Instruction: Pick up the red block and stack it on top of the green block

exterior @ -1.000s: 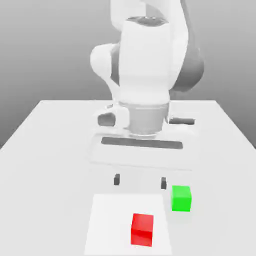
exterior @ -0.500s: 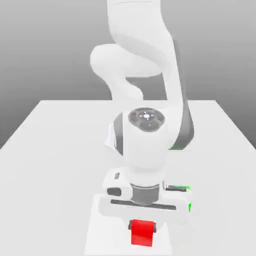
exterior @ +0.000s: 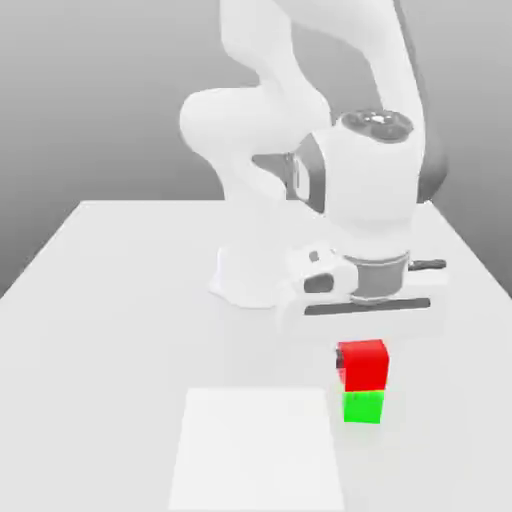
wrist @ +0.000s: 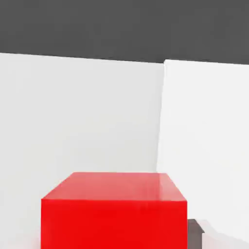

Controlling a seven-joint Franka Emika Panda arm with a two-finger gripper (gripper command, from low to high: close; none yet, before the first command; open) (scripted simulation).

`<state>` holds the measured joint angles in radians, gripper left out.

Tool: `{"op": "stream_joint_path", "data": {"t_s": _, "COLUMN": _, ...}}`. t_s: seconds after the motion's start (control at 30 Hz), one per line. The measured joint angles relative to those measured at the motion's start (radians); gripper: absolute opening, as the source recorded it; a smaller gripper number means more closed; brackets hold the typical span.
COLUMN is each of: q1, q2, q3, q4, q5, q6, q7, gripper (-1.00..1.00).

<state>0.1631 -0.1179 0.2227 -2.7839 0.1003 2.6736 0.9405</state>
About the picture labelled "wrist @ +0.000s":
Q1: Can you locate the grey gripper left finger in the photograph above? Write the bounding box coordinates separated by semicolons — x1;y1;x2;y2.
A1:
0;233;42;249

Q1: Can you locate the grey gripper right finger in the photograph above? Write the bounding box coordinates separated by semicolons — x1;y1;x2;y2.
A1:
187;218;249;249

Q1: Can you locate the small red cube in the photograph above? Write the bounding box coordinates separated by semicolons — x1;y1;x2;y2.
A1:
40;172;188;249

